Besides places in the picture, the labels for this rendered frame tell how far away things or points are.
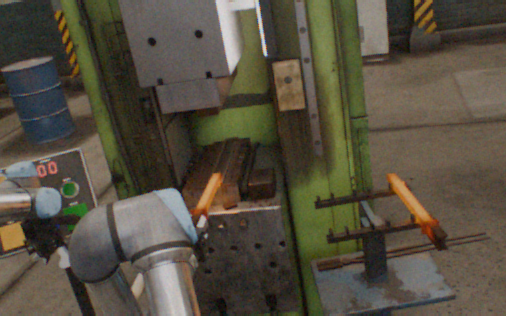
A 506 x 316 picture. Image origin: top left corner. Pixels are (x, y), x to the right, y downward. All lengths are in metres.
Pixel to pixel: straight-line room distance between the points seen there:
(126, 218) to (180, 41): 0.80
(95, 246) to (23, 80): 5.31
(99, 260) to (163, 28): 0.86
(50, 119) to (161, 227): 5.41
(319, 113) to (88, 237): 1.04
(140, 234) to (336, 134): 1.03
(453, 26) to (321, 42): 5.96
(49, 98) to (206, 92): 4.72
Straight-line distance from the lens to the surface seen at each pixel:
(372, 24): 6.92
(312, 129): 1.81
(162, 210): 0.96
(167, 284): 0.94
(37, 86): 6.23
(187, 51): 1.63
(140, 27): 1.65
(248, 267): 1.86
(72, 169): 1.82
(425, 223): 1.49
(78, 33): 1.89
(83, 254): 1.00
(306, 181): 1.89
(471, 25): 7.67
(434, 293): 1.69
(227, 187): 1.77
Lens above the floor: 1.74
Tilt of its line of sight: 23 degrees down
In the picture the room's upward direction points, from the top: 10 degrees counter-clockwise
